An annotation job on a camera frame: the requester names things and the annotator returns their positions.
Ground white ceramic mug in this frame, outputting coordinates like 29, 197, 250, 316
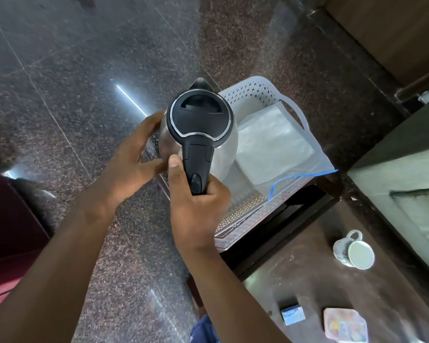
332, 229, 375, 271

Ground brown wooden door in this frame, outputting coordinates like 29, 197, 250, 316
325, 0, 429, 88

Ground white perforated plastic basket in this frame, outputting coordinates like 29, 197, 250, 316
143, 76, 338, 247

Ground grey-green cushioned sofa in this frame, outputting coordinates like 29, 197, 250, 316
347, 100, 429, 284

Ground person's left hand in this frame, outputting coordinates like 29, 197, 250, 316
104, 111, 171, 208

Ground person's right hand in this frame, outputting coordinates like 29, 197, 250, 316
167, 154, 232, 256

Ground person's right forearm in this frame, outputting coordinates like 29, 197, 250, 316
176, 243, 291, 343

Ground maroon chair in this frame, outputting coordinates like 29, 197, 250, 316
0, 173, 51, 312

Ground steel electric kettle black lid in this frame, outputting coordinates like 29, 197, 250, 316
157, 78, 239, 196

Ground small colourful plastic container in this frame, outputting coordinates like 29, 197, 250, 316
323, 308, 369, 343

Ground dark wooden side table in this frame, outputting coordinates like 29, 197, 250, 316
186, 175, 344, 308

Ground person's left forearm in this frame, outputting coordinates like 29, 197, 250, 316
0, 187, 119, 343

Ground clear zip bag white contents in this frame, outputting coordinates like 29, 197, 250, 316
232, 101, 339, 203

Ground small blue box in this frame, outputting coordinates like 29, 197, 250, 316
281, 304, 306, 326

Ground person's blue clothing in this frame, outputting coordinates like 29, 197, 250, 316
190, 314, 221, 343

